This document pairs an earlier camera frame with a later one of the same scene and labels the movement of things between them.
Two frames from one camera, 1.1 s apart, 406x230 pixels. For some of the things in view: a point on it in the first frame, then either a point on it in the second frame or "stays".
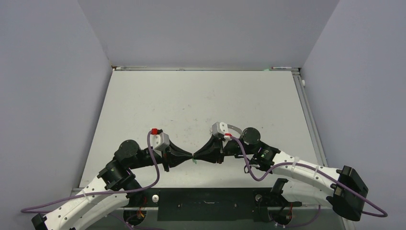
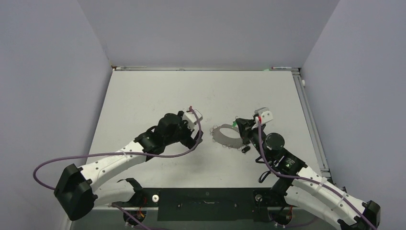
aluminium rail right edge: x=297 y=76 stays
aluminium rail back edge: x=193 y=68 stays
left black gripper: x=171 y=156 to x=188 y=141
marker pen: x=278 y=68 stays
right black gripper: x=213 y=150 to x=245 y=127
